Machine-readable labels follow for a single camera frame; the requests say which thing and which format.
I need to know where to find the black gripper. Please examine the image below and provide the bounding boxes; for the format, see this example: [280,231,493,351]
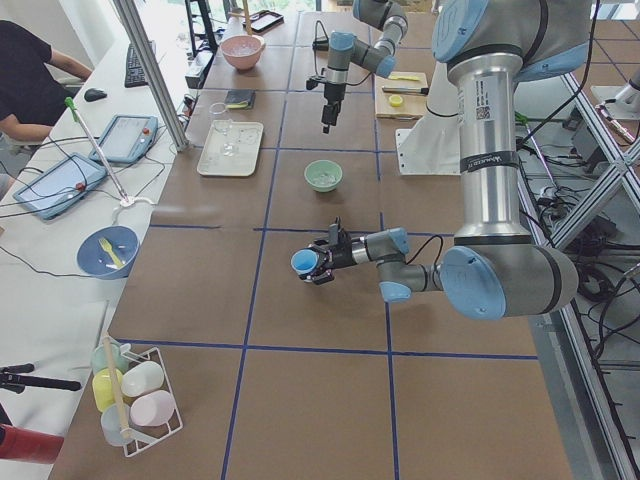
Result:
[321,82,343,134]
[302,234,356,285]

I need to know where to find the light blue plastic cup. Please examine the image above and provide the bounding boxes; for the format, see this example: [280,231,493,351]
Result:
[290,249,319,281]

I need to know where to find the light green bowl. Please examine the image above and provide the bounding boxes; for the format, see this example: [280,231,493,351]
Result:
[304,159,343,193]

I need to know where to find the clear ice cubes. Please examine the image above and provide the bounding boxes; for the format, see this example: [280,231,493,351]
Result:
[314,172,336,187]

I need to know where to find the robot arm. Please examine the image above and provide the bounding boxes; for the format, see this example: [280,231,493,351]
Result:
[291,1,591,320]
[315,1,408,134]

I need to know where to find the pink bowl of ice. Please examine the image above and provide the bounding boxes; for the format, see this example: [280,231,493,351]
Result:
[220,35,265,71]

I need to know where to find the blue bowl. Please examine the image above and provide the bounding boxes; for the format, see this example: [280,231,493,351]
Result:
[76,225,140,280]

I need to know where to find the half lemon slice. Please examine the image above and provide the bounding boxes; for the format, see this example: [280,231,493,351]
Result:
[388,94,404,108]

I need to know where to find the wooden cutting board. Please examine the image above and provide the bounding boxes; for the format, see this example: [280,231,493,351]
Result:
[374,71,429,119]

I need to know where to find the cream bear tray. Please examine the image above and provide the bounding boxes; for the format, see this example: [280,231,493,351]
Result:
[196,120,264,177]

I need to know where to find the grey yellow folded cloth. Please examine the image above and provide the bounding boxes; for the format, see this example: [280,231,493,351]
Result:
[224,89,256,110]

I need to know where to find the clear wine glass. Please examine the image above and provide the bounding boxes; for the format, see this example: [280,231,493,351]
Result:
[209,102,237,156]

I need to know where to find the blue teach pendant far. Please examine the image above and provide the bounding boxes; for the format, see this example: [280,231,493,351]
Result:
[97,114,159,164]

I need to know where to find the blue teach pendant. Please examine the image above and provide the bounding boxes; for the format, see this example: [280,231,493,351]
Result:
[97,114,159,164]
[13,153,107,220]

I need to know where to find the black keyboard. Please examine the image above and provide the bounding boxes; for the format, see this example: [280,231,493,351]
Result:
[124,44,148,88]

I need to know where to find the white plastic cup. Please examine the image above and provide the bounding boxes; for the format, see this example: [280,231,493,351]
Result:
[121,361,164,397]

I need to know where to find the yellow plastic fork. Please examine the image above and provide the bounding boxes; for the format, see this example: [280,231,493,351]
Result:
[98,237,124,269]

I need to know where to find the pink plastic cup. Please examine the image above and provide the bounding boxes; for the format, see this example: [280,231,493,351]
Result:
[130,390,176,427]

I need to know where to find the green plastic cup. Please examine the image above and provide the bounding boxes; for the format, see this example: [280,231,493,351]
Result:
[91,342,132,376]

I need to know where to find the black computer mouse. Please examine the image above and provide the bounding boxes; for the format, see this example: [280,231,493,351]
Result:
[84,88,108,102]

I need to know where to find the yellow plastic cup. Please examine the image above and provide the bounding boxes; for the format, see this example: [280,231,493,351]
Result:
[92,368,115,413]

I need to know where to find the clear blue plastic cup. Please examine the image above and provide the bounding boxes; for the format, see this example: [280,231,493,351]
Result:
[100,404,133,447]

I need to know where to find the blue teach pendant near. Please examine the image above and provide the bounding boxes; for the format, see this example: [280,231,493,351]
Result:
[13,153,107,220]

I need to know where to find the seated person black shirt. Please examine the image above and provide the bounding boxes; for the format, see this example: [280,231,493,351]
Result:
[1,20,92,145]

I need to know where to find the red fire extinguisher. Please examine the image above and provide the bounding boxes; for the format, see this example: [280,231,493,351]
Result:
[0,424,64,464]

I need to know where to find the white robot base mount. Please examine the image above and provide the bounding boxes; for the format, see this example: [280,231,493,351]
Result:
[396,62,460,176]

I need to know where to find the aluminium frame post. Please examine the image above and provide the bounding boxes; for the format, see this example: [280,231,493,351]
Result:
[113,0,189,152]

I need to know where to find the white wire cup rack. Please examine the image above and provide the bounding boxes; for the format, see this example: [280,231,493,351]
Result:
[91,335,183,458]

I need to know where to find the black camera tripod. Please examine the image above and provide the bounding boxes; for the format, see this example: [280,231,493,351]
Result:
[1,363,82,394]

